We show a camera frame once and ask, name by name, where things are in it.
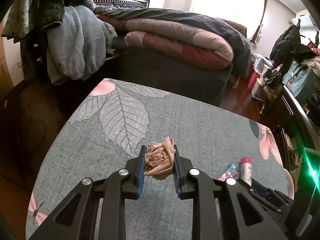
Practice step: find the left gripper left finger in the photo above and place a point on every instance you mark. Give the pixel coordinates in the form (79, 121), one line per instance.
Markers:
(96, 207)

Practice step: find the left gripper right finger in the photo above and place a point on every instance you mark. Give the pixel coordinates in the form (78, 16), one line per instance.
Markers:
(230, 209)

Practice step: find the colourful small wrapper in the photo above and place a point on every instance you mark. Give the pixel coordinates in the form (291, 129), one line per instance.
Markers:
(232, 171)

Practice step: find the beige stocking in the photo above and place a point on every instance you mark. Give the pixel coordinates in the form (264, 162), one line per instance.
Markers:
(159, 159)

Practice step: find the red capped bottle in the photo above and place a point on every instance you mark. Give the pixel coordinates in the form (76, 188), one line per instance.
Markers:
(245, 167)

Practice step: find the floral grey tablecloth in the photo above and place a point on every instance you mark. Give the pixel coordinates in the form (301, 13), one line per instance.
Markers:
(111, 125)

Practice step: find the dark wooden bed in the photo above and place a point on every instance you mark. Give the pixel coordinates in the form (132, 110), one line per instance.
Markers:
(156, 70)

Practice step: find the light blue fleece garment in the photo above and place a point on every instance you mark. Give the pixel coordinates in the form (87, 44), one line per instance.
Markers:
(79, 46)

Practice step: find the coat rack with clothes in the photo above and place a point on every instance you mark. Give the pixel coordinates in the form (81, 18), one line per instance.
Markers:
(288, 47)

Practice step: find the pink and blue quilt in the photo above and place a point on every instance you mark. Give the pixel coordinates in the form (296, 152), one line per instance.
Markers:
(202, 41)

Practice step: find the grey fleece blanket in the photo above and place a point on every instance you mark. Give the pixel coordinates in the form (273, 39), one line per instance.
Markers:
(26, 15)

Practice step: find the white wall air conditioner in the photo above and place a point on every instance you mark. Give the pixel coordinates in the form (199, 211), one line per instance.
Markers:
(304, 18)

